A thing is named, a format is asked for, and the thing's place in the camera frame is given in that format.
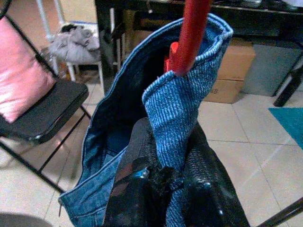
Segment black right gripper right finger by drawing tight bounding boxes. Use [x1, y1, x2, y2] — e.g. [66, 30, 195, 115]
[184, 125, 250, 227]

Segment brown cardboard box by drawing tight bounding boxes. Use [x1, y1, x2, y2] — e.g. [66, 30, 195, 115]
[203, 39, 256, 105]

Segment grey crumpled cloth pile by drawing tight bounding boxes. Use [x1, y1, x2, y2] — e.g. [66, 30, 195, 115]
[48, 23, 101, 64]

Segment grey storage box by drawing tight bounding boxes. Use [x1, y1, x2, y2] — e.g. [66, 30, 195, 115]
[241, 44, 301, 96]

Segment white metal rack frame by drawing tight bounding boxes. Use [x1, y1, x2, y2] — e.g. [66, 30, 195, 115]
[35, 0, 105, 93]

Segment black desk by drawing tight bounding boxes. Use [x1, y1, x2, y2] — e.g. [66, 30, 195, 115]
[94, 0, 303, 107]

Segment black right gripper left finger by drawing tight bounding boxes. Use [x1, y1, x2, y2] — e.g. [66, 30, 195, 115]
[104, 118, 177, 227]

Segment black folding chair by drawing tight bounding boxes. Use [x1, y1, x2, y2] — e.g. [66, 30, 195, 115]
[0, 0, 92, 193]

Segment teal rug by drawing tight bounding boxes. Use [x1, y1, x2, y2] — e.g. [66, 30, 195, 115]
[268, 107, 303, 149]

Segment blue denim jeans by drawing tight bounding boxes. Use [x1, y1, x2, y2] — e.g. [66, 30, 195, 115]
[58, 13, 234, 227]

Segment black metal bar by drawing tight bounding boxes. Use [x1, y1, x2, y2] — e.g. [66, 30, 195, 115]
[262, 201, 303, 227]

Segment pink satin pillow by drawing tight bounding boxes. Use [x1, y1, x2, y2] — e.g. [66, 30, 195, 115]
[0, 16, 56, 123]

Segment red plastic clothes hanger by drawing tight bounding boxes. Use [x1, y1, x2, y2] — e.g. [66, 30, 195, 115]
[164, 0, 213, 78]

